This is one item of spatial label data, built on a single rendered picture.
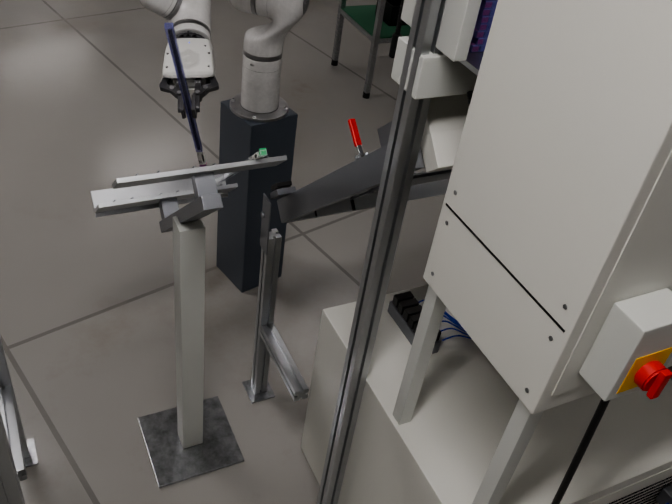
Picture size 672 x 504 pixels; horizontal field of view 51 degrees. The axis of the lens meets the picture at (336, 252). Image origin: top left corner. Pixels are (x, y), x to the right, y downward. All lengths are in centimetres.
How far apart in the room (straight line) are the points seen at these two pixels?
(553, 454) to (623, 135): 87
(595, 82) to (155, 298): 200
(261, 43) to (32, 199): 136
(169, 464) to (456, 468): 96
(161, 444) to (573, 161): 159
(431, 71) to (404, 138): 12
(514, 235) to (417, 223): 210
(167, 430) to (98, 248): 91
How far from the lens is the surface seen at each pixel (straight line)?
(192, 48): 152
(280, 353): 201
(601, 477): 160
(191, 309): 177
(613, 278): 95
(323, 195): 159
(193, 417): 209
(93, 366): 243
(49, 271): 279
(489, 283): 110
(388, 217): 126
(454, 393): 161
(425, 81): 112
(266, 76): 223
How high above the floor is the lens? 180
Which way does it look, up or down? 39 degrees down
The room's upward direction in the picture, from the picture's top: 9 degrees clockwise
